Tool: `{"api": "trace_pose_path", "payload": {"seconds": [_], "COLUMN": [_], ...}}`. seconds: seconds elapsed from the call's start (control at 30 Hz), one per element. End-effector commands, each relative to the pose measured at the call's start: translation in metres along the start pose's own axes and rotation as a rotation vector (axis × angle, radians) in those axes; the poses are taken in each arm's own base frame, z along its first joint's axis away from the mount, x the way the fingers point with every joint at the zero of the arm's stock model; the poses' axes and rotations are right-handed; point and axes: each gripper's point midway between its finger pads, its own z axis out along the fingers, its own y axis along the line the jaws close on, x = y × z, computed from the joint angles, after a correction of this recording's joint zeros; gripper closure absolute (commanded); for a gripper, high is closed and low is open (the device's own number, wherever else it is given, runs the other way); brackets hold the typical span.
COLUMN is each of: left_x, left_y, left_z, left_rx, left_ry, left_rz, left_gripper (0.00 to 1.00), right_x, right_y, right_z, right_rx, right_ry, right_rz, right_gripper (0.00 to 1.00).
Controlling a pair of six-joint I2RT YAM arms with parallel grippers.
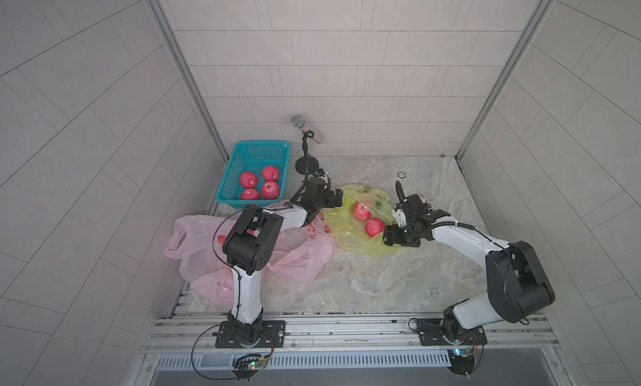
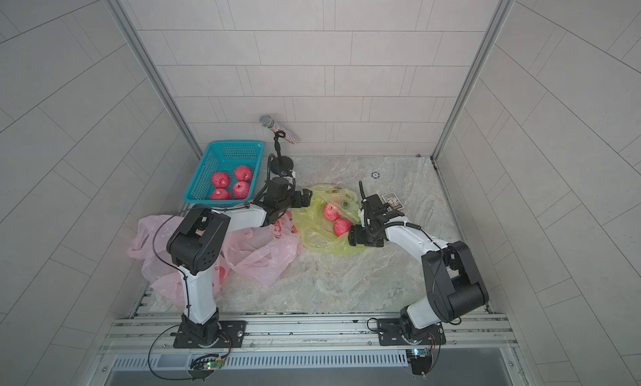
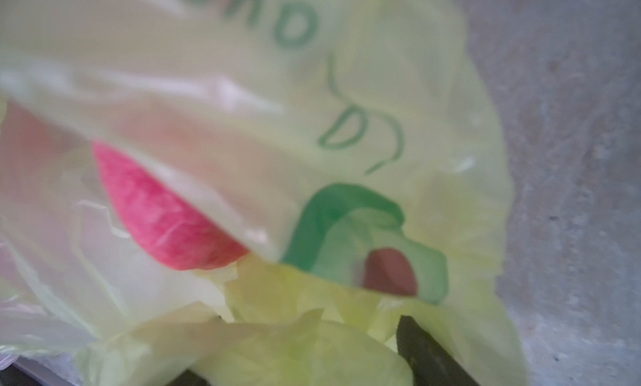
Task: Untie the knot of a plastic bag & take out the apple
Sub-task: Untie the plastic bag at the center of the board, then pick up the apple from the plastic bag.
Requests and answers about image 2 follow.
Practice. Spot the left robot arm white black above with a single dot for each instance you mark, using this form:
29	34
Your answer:
196	245

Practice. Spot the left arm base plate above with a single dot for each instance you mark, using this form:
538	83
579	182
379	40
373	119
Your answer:
215	334

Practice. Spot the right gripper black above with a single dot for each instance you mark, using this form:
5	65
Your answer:
355	235

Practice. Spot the playing card deck box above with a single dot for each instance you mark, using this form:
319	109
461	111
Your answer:
393	201

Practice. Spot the red apple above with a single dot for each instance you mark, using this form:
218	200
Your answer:
331	212
243	173
220	194
241	190
220	180
342	226

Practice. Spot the yellow-green plastic bag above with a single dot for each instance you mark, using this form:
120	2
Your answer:
317	233

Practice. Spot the microphone on black stand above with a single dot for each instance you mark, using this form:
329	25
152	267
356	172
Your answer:
279	145

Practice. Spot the pink plastic bag back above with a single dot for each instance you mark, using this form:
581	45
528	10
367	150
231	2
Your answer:
262	254

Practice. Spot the circuit board with cables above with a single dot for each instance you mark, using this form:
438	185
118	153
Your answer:
420	361
204	366

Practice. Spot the left circuit board with cables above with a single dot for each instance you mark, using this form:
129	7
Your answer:
204	366

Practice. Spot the teal plastic basket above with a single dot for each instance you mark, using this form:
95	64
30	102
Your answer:
223	156

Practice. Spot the aluminium rail frame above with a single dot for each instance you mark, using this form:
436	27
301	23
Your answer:
301	341

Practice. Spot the right circuit board with cables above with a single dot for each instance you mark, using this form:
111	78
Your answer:
420	361

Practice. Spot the pink plastic bag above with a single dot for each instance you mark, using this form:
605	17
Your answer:
149	246
262	254

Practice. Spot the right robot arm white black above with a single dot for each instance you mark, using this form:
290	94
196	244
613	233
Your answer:
454	285

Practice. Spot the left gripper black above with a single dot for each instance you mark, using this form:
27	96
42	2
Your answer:
305	200

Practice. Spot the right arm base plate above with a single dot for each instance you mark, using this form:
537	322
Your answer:
401	332

